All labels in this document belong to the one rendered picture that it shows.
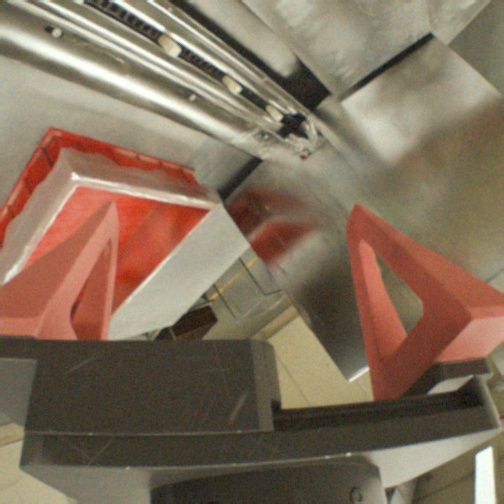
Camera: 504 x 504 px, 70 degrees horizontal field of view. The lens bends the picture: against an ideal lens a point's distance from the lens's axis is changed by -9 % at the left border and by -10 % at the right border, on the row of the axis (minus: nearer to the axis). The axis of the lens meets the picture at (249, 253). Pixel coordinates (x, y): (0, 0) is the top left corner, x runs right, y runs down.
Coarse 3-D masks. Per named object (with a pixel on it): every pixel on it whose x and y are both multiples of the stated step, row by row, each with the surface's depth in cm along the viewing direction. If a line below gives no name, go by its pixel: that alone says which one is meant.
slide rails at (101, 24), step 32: (32, 0) 31; (64, 0) 33; (128, 0) 37; (96, 32) 38; (128, 32) 40; (192, 32) 45; (160, 64) 47; (224, 64) 53; (224, 96) 58; (288, 128) 76
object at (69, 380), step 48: (96, 240) 12; (0, 288) 9; (48, 288) 9; (96, 288) 14; (0, 336) 7; (48, 336) 8; (96, 336) 13; (0, 384) 8; (48, 384) 7; (96, 384) 7; (144, 384) 7; (192, 384) 7; (240, 384) 8; (48, 432) 6; (96, 432) 7; (144, 432) 7; (192, 432) 7; (240, 432) 7
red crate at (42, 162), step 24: (48, 144) 48; (72, 144) 49; (96, 144) 54; (24, 168) 50; (48, 168) 47; (144, 168) 59; (168, 168) 67; (24, 192) 51; (96, 192) 64; (0, 216) 53; (72, 216) 65; (120, 216) 73; (144, 216) 78; (0, 240) 54; (48, 240) 66; (120, 240) 80
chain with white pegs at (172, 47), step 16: (80, 0) 32; (96, 0) 36; (128, 16) 40; (144, 32) 42; (160, 32) 44; (176, 48) 44; (208, 64) 52; (224, 80) 56; (256, 96) 64; (272, 112) 68
